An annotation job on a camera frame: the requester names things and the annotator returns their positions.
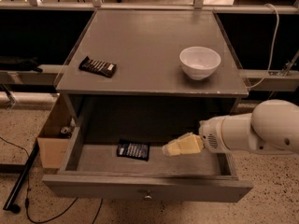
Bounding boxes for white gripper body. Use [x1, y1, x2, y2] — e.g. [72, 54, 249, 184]
[199, 117, 225, 153]

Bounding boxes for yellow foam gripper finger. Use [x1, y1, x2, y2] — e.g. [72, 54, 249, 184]
[162, 134, 204, 156]
[175, 133, 198, 143]

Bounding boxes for blue rxbar blueberry bar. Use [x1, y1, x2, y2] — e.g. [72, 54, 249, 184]
[116, 140, 150, 161]

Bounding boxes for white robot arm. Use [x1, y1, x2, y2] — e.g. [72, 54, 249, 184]
[162, 100, 299, 156]

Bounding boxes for brass drawer knob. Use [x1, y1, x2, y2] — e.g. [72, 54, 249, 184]
[143, 190, 152, 201]

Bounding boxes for grey open top drawer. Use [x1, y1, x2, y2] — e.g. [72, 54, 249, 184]
[41, 96, 254, 203]

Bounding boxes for grey wooden cabinet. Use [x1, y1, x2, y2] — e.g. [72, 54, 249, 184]
[57, 9, 248, 123]

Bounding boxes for white ceramic bowl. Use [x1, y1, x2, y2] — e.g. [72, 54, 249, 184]
[179, 47, 221, 80]

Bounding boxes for dark chocolate snack bar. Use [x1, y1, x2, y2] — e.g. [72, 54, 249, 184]
[78, 56, 117, 78]

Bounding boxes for metal can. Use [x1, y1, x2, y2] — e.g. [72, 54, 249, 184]
[60, 126, 71, 136]

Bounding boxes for cardboard box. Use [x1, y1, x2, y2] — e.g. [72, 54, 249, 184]
[37, 96, 72, 169]

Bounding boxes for black floor pole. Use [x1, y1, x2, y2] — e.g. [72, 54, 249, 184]
[0, 142, 39, 214]

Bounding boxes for white cable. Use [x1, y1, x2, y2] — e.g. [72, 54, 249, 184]
[246, 3, 280, 90]

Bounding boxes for metal railing frame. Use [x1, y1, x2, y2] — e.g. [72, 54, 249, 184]
[0, 0, 299, 93]

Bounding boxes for black floor cable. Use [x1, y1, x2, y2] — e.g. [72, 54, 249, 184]
[0, 135, 104, 224]

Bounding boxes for black cloth on rail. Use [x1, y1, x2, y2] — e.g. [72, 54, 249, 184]
[0, 56, 43, 73]

